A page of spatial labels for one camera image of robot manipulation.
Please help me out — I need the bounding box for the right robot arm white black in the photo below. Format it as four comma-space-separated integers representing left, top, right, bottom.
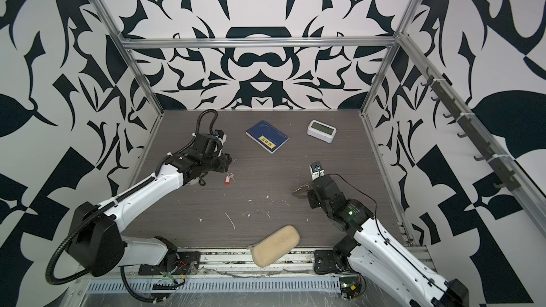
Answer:
307, 171, 469, 306

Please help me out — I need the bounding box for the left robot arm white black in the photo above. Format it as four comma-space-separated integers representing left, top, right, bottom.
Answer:
65, 130, 232, 277

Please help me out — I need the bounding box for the blue notebook yellow label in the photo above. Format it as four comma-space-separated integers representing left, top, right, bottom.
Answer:
246, 120, 289, 154

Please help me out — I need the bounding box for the white digital clock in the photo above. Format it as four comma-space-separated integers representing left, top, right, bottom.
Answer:
307, 119, 337, 144

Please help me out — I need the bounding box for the small circuit board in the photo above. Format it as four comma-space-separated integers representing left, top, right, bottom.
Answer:
339, 275, 367, 300

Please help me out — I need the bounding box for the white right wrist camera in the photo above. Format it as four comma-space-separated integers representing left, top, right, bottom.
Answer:
309, 161, 325, 181

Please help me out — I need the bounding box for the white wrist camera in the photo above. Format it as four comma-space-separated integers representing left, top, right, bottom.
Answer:
213, 129, 227, 144
309, 161, 325, 181

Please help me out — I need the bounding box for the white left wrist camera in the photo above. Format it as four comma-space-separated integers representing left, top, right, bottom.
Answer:
213, 129, 227, 144

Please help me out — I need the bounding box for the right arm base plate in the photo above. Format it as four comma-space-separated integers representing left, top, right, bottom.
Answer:
313, 250, 345, 275

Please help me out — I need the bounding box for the white cable duct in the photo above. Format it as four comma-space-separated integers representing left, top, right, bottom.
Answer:
87, 276, 342, 294

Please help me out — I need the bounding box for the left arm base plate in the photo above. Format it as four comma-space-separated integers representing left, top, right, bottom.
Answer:
138, 251, 201, 276

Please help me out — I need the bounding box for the wall hook rail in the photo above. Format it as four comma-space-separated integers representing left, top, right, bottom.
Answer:
423, 68, 522, 191

